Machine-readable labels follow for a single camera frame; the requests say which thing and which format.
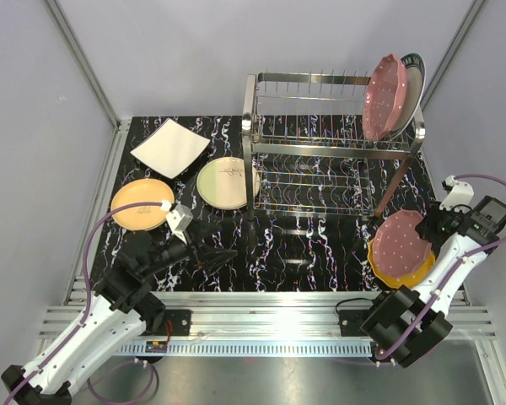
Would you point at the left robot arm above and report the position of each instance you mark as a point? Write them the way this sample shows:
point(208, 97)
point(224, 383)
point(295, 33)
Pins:
point(119, 307)

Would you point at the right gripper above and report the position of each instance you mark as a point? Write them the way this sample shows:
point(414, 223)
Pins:
point(426, 228)

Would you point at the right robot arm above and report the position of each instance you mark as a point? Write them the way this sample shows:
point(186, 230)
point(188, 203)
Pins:
point(407, 323)

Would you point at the cream bordered plate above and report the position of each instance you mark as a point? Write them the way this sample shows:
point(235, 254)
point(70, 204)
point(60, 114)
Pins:
point(221, 183)

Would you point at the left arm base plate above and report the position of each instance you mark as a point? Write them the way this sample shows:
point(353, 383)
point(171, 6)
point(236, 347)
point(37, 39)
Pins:
point(177, 322)

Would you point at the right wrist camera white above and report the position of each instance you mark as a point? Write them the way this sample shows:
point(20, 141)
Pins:
point(459, 195)

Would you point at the stainless steel dish rack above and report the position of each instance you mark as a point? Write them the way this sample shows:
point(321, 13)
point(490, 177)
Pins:
point(306, 153)

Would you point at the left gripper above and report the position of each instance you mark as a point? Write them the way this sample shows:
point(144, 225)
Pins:
point(211, 258)

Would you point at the yellow dotted plate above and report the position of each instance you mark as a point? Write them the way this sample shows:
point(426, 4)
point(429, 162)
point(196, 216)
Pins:
point(396, 264)

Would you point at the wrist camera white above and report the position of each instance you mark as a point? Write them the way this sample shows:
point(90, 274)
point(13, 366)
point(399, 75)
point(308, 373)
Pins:
point(459, 195)
point(178, 218)

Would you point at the grey green-rimmed plate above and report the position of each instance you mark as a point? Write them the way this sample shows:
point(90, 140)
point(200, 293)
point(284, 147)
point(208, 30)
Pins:
point(416, 79)

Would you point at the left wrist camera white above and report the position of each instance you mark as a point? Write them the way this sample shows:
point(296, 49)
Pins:
point(178, 218)

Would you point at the pink dotted plate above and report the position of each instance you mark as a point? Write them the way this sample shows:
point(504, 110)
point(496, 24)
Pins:
point(400, 227)
point(384, 99)

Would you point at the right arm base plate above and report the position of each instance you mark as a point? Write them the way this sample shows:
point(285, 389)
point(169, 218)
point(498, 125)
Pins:
point(350, 322)

